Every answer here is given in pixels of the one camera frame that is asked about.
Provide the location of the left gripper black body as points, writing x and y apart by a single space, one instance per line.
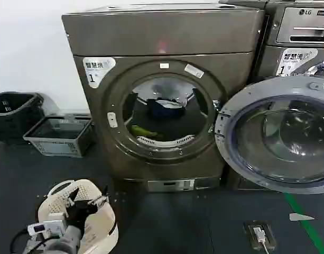
79 211

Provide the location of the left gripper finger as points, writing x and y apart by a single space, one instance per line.
72 198
99 200

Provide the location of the cream perforated laundry basket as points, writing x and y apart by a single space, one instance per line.
103 227

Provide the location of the grey plastic laundry basket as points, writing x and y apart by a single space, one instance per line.
58 146

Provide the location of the green garment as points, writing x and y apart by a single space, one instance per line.
144 131

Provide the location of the black plastic laundry basket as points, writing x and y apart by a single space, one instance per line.
11 119

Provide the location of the dark blue garment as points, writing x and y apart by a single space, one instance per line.
164 109

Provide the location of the metal floor socket box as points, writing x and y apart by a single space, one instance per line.
268 238

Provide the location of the grey dryer with open drum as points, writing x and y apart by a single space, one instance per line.
161 34

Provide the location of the round glass dryer door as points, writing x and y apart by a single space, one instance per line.
280 132

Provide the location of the white floor arrow sticker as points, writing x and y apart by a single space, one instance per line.
300 217

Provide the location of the green floor tape strip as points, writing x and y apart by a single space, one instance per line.
307 225

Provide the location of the grey dryer with control panel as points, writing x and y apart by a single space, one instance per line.
291 23

